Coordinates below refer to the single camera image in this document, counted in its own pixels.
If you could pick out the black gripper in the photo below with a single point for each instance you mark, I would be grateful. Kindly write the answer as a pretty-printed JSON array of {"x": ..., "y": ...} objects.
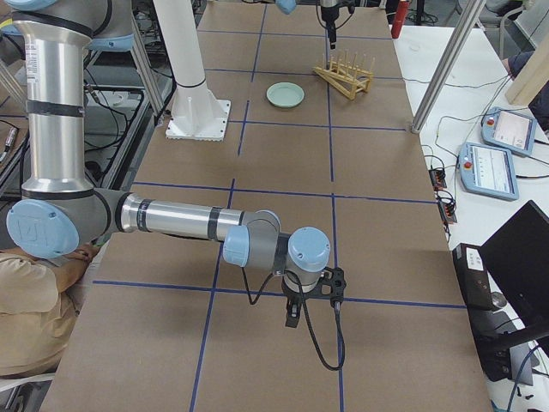
[
  {"x": 328, "y": 14},
  {"x": 295, "y": 297}
]

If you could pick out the wooden dish rack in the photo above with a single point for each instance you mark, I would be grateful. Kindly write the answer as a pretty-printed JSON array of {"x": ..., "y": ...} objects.
[{"x": 348, "y": 74}]

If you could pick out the light green plate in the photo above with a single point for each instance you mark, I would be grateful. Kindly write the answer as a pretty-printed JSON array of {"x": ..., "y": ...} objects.
[{"x": 285, "y": 94}]

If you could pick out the person's bare hand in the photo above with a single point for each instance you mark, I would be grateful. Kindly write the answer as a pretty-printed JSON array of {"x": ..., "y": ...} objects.
[{"x": 86, "y": 252}]

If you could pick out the red cylinder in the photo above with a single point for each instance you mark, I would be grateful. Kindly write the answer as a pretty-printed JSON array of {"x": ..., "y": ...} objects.
[{"x": 399, "y": 19}]

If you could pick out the black computer box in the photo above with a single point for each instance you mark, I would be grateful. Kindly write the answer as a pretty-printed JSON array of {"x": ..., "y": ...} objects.
[{"x": 501, "y": 347}]

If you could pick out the far blue teach pendant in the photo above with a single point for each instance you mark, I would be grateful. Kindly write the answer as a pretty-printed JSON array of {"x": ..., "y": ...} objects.
[{"x": 509, "y": 129}]

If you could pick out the blue teach pendant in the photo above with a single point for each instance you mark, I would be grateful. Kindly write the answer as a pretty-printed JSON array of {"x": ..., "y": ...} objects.
[
  {"x": 509, "y": 129},
  {"x": 488, "y": 171}
]

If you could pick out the near blue teach pendant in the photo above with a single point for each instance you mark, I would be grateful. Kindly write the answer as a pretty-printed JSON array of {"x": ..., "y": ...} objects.
[{"x": 488, "y": 171}]

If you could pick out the black monitor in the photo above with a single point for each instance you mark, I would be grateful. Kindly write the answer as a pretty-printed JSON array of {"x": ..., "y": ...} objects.
[{"x": 516, "y": 256}]

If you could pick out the person in beige clothes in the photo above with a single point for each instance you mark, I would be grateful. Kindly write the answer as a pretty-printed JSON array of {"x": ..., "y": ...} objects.
[{"x": 37, "y": 314}]

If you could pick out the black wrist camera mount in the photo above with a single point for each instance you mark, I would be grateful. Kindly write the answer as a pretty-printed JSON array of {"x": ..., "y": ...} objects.
[{"x": 332, "y": 284}]

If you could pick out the aluminium frame post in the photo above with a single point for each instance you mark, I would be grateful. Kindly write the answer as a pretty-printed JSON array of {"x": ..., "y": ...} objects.
[{"x": 457, "y": 40}]

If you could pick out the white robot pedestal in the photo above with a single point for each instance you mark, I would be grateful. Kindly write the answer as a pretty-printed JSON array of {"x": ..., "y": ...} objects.
[{"x": 196, "y": 113}]

